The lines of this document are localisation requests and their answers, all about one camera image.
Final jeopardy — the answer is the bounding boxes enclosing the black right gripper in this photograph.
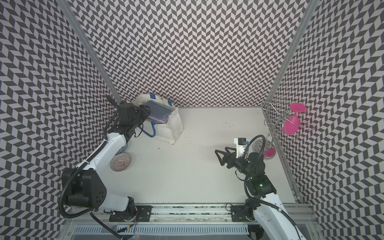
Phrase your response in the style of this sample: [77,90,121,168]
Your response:
[214,147,254,180]

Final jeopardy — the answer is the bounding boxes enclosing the dark blue pouch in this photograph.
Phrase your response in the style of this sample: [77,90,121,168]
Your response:
[144,100,174,120]

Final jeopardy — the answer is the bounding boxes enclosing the white canvas bag blue handles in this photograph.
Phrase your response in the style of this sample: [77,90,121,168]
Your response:
[134,94,184,145]

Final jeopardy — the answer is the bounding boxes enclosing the lilac mesh pouch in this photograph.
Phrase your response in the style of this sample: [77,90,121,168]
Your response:
[148,116,169,124]

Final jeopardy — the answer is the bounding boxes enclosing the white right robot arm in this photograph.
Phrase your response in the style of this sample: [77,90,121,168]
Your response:
[215,147,306,240]

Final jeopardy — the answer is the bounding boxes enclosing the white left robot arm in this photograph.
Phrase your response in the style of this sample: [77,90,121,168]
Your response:
[58,100,151,221]

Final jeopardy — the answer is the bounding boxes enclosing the blue patterned ceramic bowl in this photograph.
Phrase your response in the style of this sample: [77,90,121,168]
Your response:
[116,143,128,155]

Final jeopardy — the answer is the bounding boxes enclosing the pink glass dish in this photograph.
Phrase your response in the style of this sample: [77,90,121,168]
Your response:
[110,153,132,172]

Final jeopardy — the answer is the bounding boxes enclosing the magenta plastic wine glass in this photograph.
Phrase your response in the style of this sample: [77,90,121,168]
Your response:
[282,103,307,136]

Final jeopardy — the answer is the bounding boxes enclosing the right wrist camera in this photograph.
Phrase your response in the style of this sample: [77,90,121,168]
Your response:
[234,138,248,159]

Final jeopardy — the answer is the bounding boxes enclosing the silver wire glass rack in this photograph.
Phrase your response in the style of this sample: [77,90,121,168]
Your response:
[262,98,315,141]

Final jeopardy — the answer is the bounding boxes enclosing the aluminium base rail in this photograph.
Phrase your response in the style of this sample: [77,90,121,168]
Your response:
[63,203,319,225]

